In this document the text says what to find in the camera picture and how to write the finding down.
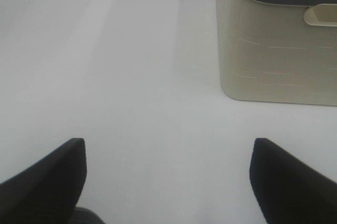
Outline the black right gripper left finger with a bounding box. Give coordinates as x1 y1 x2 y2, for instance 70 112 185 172
1 138 86 223

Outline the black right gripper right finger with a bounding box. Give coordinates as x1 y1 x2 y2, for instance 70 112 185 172
250 138 336 223

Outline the beige basket with grey rim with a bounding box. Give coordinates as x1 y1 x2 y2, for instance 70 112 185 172
216 0 336 105

